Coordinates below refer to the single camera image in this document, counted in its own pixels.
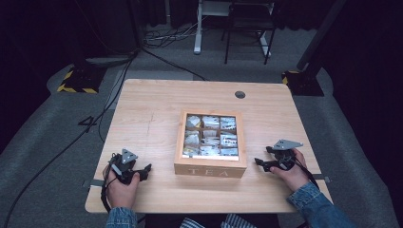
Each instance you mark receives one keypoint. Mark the white desk leg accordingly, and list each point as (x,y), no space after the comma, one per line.
(265,46)
(198,31)

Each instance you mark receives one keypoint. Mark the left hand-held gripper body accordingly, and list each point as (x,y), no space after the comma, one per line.
(124,166)

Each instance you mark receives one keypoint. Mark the striped black stand base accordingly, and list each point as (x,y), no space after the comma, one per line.
(304,84)
(80,80)

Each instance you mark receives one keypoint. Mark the dark metal stand pole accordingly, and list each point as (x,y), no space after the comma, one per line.
(320,34)

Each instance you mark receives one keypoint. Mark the grey tape strip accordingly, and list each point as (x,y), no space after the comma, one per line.
(95,183)
(321,178)

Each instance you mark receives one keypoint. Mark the person's striped clothing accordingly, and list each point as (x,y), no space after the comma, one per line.
(221,221)

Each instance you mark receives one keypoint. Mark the person's right hand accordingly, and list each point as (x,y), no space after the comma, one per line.
(293,177)

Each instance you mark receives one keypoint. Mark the black metal chair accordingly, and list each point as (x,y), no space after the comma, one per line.
(250,22)

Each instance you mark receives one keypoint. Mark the group of tea bag packets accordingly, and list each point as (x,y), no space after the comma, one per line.
(210,136)

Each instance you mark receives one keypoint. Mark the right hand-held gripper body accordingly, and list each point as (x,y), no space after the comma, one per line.
(283,155)

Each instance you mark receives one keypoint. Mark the wooden tea box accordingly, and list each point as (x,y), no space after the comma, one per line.
(209,166)

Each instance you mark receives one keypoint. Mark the person's left hand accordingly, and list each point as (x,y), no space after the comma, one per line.
(122,193)

